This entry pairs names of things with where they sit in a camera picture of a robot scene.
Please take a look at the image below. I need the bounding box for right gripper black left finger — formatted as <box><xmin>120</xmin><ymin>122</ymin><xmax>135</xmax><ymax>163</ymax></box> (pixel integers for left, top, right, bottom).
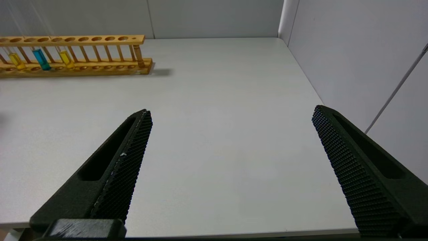
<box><xmin>29</xmin><ymin>109</ymin><xmax>153</xmax><ymax>235</ymax></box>

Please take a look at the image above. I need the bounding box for yellow pigment test tube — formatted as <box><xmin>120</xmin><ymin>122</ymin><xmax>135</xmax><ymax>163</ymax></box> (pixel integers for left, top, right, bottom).
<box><xmin>0</xmin><ymin>33</ymin><xmax>26</xmax><ymax>71</ymax></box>
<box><xmin>33</xmin><ymin>0</ymin><xmax>75</xmax><ymax>70</ymax></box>

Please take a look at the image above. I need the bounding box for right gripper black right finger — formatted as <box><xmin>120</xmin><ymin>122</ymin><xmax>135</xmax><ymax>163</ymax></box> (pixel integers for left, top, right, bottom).
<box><xmin>312</xmin><ymin>105</ymin><xmax>428</xmax><ymax>237</ymax></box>

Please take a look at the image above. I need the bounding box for teal pigment test tube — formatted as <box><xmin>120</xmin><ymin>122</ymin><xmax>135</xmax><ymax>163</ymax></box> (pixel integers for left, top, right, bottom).
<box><xmin>10</xmin><ymin>0</ymin><xmax>51</xmax><ymax>71</ymax></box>

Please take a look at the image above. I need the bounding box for wooden test tube rack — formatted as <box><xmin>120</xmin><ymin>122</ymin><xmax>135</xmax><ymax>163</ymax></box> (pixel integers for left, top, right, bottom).
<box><xmin>0</xmin><ymin>34</ymin><xmax>153</xmax><ymax>78</ymax></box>

